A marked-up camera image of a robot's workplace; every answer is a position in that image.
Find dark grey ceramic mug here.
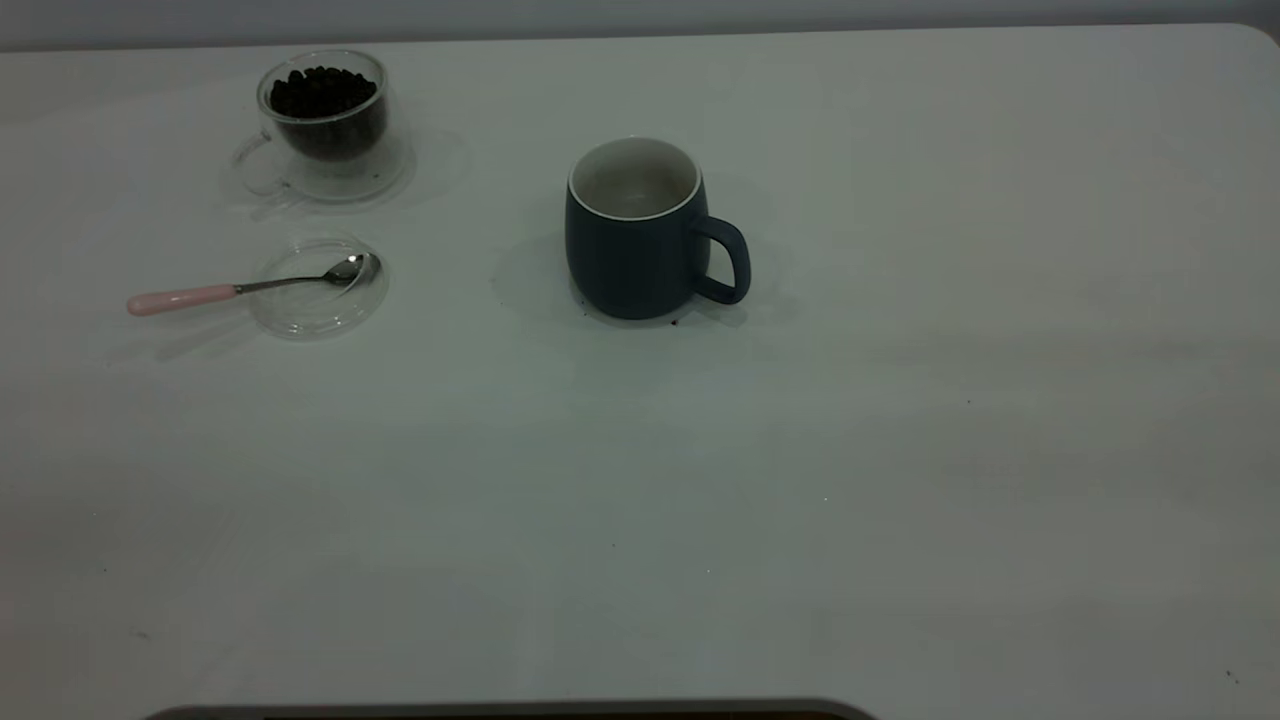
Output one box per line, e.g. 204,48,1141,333
564,136,753,321

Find pink handled metal spoon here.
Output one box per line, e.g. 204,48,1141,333
126,252,381,318

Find clear glass cup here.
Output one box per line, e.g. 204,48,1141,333
232,48,391,198

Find dark coffee beans pile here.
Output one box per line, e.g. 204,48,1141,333
268,65,387,159

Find clear glass saucer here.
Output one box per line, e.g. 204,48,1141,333
268,135,416,207

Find clear glass round dish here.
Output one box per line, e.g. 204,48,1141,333
247,237,391,341

